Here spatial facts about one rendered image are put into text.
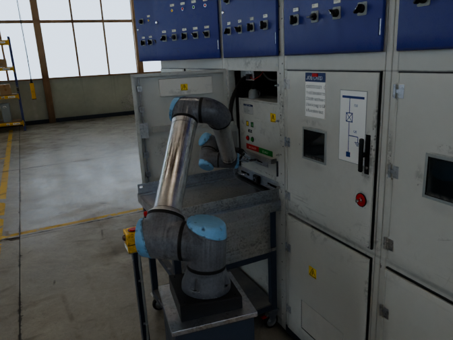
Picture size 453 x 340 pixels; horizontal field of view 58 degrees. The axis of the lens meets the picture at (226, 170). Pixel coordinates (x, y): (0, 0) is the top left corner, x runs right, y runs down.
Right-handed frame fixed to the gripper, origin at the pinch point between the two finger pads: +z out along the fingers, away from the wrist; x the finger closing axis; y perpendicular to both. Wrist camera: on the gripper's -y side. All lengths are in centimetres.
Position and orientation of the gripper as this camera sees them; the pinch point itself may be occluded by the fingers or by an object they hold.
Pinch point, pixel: (248, 159)
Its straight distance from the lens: 260.3
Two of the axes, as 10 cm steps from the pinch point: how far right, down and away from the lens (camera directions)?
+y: 4.4, 2.2, -8.7
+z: 8.0, 3.4, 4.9
